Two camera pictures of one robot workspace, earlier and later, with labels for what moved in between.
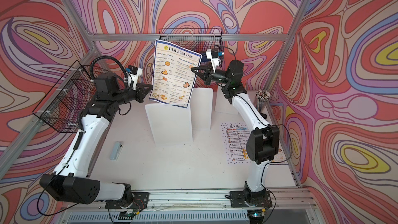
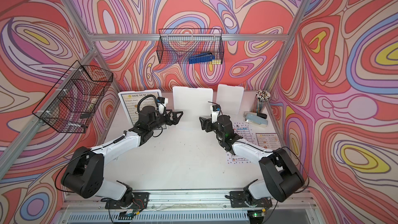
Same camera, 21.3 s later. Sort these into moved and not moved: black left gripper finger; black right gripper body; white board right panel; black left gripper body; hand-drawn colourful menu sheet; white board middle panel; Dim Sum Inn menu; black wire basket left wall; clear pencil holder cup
Moved: black left gripper finger; black left gripper body; black right gripper body; Dim Sum Inn menu
Not moved: black wire basket left wall; white board right panel; white board middle panel; hand-drawn colourful menu sheet; clear pencil holder cup
